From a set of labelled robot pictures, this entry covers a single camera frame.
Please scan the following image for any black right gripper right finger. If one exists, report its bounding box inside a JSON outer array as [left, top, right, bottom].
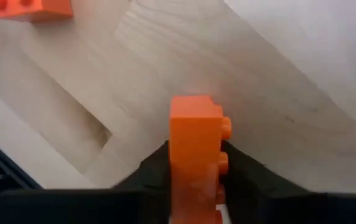
[[220, 139, 311, 195]]

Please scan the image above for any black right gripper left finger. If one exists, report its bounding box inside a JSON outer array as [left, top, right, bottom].
[[111, 139, 171, 191]]

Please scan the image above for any orange toy brick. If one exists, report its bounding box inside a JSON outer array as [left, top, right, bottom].
[[0, 0, 74, 23], [168, 95, 232, 224]]

